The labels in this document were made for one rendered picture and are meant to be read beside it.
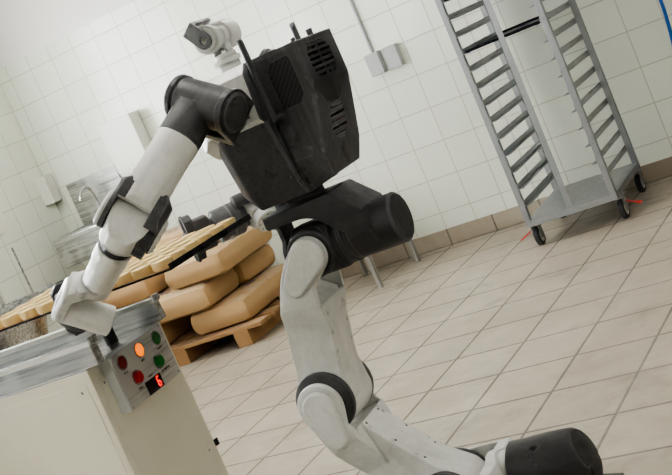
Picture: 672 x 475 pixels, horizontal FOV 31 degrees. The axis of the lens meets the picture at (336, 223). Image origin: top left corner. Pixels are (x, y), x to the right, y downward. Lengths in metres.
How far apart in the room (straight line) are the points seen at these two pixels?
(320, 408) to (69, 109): 5.75
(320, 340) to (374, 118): 4.48
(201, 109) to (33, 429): 1.01
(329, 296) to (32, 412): 0.79
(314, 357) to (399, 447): 0.27
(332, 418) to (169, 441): 0.52
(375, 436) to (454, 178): 4.37
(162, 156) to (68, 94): 5.88
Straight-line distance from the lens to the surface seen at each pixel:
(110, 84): 7.99
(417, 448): 2.73
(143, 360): 2.97
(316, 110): 2.47
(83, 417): 2.92
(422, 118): 6.96
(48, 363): 2.93
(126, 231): 2.35
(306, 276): 2.59
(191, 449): 3.10
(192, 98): 2.40
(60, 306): 2.49
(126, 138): 7.86
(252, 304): 6.78
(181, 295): 6.84
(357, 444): 2.70
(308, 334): 2.68
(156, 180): 2.33
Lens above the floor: 1.27
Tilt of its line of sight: 7 degrees down
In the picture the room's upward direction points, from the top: 23 degrees counter-clockwise
